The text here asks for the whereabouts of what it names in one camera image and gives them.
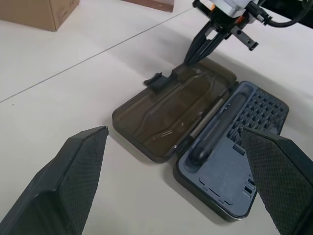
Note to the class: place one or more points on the brown cardboard box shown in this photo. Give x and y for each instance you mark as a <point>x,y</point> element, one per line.
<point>36,12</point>

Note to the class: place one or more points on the brown wooden board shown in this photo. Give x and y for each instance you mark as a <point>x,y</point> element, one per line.
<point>151,4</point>

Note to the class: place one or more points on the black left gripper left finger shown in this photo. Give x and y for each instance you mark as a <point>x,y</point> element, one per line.
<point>61,186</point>

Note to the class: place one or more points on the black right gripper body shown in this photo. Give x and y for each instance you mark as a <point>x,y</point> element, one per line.
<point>221,20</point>

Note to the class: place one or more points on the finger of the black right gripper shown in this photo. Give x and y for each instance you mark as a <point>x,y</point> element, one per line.
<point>211,47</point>
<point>196,46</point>

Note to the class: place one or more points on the dark screwdriver bit case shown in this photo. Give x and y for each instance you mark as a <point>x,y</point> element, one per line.
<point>171,117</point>

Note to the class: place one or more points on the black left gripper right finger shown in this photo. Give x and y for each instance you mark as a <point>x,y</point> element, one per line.
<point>283,176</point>

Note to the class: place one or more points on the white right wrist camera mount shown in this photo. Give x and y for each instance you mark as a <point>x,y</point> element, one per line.
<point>231,7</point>

